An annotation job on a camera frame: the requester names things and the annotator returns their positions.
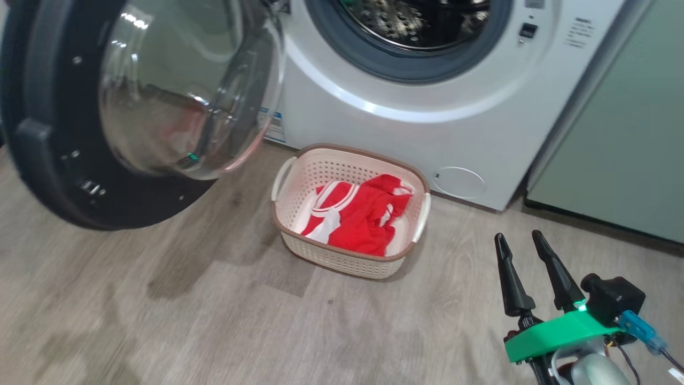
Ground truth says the wide green cabinet door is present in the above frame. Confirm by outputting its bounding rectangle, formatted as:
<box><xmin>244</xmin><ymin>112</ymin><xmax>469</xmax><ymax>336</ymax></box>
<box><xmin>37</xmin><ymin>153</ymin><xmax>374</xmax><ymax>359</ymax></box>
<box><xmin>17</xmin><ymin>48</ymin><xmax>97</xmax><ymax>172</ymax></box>
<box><xmin>526</xmin><ymin>0</ymin><xmax>684</xmax><ymax>244</ymax></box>

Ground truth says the dark cabinet plinth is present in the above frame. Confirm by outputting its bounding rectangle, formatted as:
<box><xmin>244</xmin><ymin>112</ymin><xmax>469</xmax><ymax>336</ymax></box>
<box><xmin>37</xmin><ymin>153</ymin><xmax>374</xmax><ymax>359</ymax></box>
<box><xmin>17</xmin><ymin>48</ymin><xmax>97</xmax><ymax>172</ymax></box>
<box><xmin>524</xmin><ymin>198</ymin><xmax>684</xmax><ymax>252</ymax></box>

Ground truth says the steel washing machine drum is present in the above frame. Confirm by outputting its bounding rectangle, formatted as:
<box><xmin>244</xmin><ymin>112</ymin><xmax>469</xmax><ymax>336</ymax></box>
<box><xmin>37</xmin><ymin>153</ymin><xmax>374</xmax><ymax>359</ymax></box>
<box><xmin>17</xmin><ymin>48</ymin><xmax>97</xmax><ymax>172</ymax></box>
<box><xmin>339</xmin><ymin>0</ymin><xmax>491</xmax><ymax>51</ymax></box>

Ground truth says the thin black right gripper cable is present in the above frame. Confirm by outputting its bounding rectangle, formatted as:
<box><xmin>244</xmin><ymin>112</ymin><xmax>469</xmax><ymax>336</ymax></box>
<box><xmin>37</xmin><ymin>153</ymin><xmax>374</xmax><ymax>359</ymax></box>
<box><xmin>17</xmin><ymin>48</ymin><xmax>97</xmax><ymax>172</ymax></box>
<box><xmin>609</xmin><ymin>342</ymin><xmax>684</xmax><ymax>385</ymax></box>

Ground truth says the black round glass washer door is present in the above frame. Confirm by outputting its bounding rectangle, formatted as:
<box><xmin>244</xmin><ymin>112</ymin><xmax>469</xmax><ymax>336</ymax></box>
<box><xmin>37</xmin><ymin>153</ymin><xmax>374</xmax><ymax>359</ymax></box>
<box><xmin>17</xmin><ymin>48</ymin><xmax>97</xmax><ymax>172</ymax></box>
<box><xmin>0</xmin><ymin>0</ymin><xmax>286</xmax><ymax>232</ymax></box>

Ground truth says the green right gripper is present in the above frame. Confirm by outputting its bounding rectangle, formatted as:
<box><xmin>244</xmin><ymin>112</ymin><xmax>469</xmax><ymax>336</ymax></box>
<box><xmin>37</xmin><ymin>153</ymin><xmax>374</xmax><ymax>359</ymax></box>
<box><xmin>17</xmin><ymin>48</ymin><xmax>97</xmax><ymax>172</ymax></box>
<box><xmin>494</xmin><ymin>230</ymin><xmax>623</xmax><ymax>385</ymax></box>

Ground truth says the red and white garment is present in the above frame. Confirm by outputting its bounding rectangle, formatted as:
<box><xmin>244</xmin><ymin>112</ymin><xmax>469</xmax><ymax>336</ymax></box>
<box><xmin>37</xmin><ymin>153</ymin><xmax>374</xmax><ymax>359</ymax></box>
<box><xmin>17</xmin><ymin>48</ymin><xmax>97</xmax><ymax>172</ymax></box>
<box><xmin>301</xmin><ymin>174</ymin><xmax>415</xmax><ymax>257</ymax></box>

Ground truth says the white front-load washing machine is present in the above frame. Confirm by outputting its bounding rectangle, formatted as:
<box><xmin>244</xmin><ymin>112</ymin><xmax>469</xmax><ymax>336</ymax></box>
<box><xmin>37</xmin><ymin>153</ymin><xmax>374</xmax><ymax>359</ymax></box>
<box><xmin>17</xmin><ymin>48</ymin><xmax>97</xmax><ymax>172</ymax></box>
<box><xmin>256</xmin><ymin>0</ymin><xmax>655</xmax><ymax>212</ymax></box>

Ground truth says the blue energy label sticker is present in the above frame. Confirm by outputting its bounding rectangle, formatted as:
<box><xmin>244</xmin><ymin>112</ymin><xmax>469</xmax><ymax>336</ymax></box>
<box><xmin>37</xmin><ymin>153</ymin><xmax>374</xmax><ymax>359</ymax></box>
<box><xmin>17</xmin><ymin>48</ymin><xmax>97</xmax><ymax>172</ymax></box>
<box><xmin>265</xmin><ymin>107</ymin><xmax>286</xmax><ymax>144</ymax></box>

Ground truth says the oval white filter cover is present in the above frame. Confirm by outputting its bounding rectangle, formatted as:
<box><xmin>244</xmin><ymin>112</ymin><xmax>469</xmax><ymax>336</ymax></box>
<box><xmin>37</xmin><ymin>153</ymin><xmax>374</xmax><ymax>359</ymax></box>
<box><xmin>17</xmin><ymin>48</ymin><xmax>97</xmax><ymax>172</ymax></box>
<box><xmin>432</xmin><ymin>166</ymin><xmax>487</xmax><ymax>200</ymax></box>

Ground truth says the cream perforated laundry basket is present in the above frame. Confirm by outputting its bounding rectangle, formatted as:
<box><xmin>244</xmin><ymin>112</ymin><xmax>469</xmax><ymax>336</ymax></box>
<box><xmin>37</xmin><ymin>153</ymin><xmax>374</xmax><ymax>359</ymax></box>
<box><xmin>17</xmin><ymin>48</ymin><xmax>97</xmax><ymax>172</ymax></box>
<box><xmin>270</xmin><ymin>143</ymin><xmax>432</xmax><ymax>280</ymax></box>

